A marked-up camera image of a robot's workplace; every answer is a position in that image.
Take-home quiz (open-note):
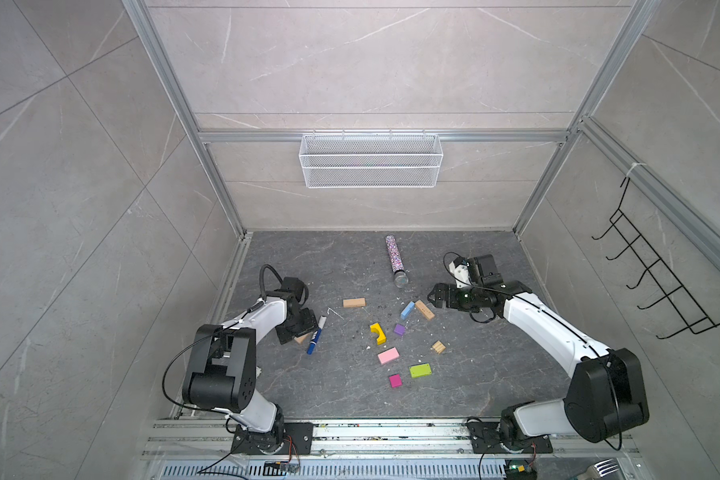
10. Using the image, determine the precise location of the natural wood block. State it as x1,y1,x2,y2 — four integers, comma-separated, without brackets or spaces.
294,332,312,344
414,300,435,321
342,298,366,308

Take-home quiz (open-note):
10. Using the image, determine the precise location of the blue white marker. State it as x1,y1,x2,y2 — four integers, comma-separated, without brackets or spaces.
307,316,327,355

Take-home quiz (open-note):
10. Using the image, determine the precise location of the light blue block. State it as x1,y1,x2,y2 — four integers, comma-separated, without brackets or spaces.
400,302,415,320

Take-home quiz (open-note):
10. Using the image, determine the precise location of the pink block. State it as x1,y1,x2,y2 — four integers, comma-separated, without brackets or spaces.
377,347,400,365

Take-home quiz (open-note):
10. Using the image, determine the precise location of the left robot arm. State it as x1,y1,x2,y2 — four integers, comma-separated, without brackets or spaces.
182,277,318,434

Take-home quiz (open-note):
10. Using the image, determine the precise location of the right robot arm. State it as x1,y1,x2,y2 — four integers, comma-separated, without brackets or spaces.
428,252,650,452

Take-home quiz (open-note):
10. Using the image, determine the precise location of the yellow arch block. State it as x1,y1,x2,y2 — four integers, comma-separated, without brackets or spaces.
370,323,387,345

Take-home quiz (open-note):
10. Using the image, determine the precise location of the lime green block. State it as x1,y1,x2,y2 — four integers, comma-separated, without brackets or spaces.
409,363,432,379

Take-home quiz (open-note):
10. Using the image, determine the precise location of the magenta cube block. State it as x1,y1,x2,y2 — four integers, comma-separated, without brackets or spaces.
389,374,403,388

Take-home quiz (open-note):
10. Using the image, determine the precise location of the glitter sprinkle tube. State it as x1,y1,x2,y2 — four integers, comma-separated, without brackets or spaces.
385,235,408,288

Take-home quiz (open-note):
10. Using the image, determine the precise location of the small natural wood cube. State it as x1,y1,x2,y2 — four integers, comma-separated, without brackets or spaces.
432,341,446,354

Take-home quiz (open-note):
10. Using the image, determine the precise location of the green circuit board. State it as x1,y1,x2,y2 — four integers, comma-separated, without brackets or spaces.
505,460,538,480

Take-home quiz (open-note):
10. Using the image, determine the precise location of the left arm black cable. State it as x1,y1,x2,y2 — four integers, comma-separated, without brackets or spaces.
160,263,289,414

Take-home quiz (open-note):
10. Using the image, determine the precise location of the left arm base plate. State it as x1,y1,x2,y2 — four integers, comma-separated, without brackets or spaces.
231,422,315,455

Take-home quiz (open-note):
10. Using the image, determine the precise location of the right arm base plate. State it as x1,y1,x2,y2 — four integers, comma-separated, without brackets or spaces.
464,417,553,454

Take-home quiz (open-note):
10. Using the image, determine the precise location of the white wire mesh basket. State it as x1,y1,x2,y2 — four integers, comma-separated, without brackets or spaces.
298,133,444,189

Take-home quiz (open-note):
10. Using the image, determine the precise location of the black wire hook rack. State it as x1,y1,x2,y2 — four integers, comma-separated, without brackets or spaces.
591,178,720,340

